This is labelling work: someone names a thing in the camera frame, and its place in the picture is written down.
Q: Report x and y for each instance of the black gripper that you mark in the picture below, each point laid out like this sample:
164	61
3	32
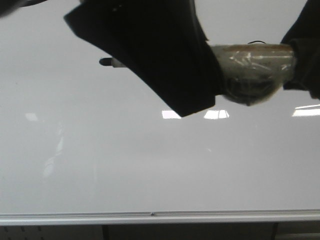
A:
161	41

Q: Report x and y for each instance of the aluminium whiteboard tray rail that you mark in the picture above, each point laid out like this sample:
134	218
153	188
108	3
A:
159	217

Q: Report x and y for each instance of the plastic wrapped robot arm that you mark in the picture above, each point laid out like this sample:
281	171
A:
254	72

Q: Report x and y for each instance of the white marker black tip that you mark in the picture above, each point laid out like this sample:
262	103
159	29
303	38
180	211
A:
111	62

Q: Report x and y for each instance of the white whiteboard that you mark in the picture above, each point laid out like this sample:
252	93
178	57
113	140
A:
77	137

